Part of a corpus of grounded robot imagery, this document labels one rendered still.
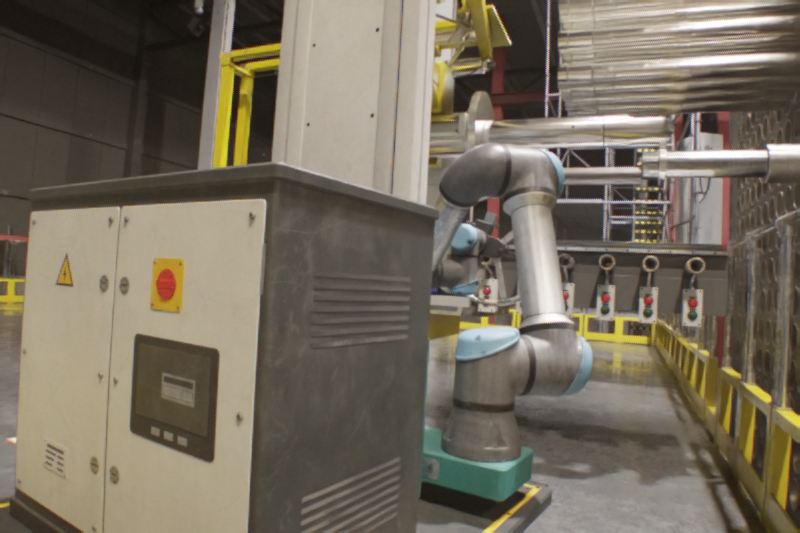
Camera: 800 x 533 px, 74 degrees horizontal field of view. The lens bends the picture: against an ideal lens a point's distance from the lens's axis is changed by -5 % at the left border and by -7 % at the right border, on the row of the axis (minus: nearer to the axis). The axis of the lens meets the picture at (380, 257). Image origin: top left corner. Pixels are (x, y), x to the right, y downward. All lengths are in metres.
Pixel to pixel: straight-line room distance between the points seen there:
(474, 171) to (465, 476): 0.60
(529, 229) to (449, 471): 0.50
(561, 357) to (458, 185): 0.42
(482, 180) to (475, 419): 0.49
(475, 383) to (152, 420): 0.57
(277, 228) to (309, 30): 0.72
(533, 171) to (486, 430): 0.54
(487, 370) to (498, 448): 0.14
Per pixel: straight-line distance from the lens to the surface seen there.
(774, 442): 2.15
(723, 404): 3.20
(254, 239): 0.57
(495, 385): 1.04
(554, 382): 1.10
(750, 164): 2.89
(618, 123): 2.54
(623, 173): 2.86
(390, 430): 0.77
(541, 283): 1.15
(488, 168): 1.20
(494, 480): 1.04
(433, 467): 1.09
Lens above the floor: 0.73
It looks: 2 degrees up
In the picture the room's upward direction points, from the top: 3 degrees clockwise
